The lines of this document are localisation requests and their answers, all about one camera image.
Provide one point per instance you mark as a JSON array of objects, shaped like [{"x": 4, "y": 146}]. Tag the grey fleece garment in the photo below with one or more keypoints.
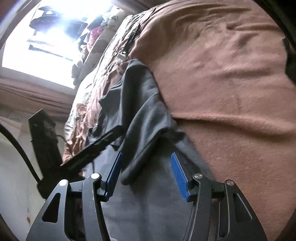
[{"x": 146, "y": 204}]

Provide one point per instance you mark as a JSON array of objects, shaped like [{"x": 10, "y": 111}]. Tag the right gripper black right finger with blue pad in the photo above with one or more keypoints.
[{"x": 224, "y": 203}]

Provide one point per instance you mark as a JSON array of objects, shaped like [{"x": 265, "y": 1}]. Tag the bright window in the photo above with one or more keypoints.
[{"x": 44, "y": 44}]

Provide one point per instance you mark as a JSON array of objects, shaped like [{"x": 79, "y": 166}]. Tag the brown curtain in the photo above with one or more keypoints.
[{"x": 29, "y": 94}]

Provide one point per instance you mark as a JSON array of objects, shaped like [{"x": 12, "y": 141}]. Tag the brown fleece blanket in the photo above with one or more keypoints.
[{"x": 221, "y": 69}]

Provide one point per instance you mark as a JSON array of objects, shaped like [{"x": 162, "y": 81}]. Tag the clothes pile by window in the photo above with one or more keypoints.
[{"x": 93, "y": 43}]

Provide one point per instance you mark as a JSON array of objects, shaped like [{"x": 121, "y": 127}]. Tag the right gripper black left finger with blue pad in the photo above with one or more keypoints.
[{"x": 56, "y": 219}]

